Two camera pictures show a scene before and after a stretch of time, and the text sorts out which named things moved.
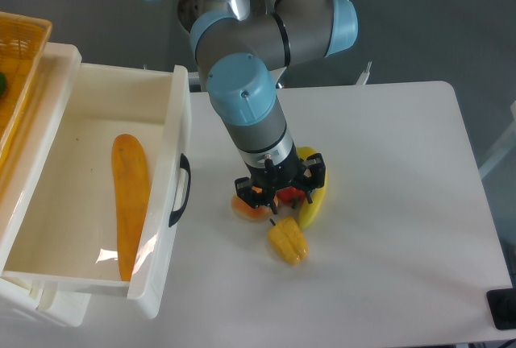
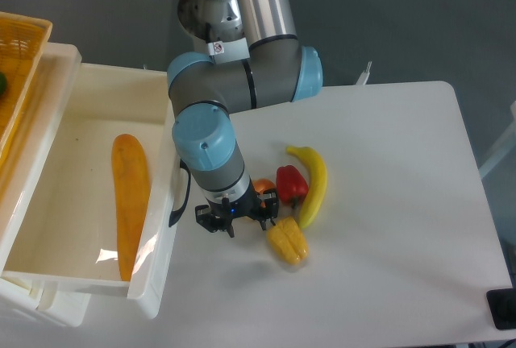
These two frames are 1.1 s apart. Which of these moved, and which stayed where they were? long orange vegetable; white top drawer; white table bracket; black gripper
Moved: black gripper
Stayed: long orange vegetable; white table bracket; white top drawer
